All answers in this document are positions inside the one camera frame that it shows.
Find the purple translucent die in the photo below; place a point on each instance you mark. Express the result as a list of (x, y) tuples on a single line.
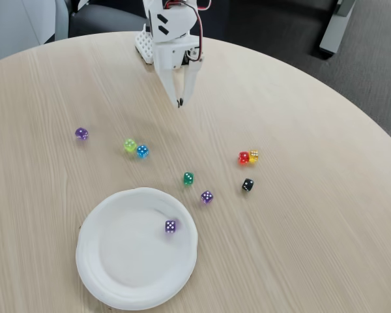
[(81, 134), (207, 197), (170, 227)]

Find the white paper plate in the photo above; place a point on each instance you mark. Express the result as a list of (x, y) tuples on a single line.
[(133, 254)]

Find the dark grey chair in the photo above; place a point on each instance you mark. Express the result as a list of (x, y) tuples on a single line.
[(107, 21)]

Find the lime green translucent die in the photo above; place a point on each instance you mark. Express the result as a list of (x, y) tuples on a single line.
[(129, 145)]

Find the blue translucent die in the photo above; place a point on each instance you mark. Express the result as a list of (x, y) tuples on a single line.
[(142, 151)]

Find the red translucent die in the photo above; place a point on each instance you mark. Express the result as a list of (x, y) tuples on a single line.
[(243, 158)]

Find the yellow translucent die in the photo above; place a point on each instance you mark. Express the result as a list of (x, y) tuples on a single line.
[(254, 156)]

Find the dark green translucent die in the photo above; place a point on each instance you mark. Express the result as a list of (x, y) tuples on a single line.
[(188, 179)]

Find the black die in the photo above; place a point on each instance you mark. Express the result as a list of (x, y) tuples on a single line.
[(247, 185)]

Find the grey desk leg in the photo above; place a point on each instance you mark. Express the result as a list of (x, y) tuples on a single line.
[(334, 31)]

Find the white cabinet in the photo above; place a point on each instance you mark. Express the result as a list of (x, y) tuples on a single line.
[(16, 26)]

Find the white perforated base plate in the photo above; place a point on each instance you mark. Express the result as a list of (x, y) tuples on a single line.
[(144, 45)]

